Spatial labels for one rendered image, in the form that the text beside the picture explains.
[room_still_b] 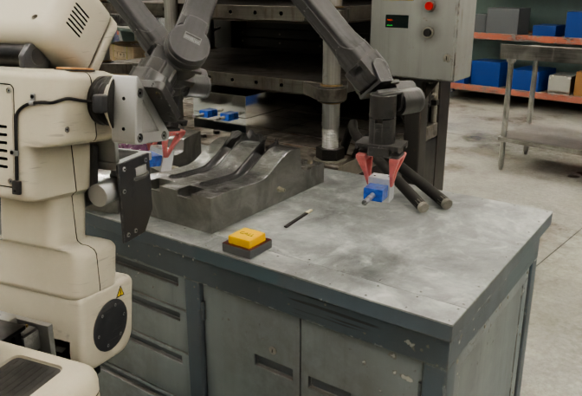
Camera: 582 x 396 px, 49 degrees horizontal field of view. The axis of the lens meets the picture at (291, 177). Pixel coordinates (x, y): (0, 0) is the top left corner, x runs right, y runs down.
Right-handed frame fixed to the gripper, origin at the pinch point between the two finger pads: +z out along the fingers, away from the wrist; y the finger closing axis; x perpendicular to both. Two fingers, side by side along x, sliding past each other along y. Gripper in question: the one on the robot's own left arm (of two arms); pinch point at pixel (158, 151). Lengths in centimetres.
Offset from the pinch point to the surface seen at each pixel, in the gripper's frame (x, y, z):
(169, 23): -70, 74, -25
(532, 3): -679, 111, -107
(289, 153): -30.5, -18.2, -2.9
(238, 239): 4.9, -32.6, 10.1
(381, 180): -14, -53, -8
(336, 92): -70, -6, -18
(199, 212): 0.1, -16.4, 10.3
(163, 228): 3.2, -8.6, 16.8
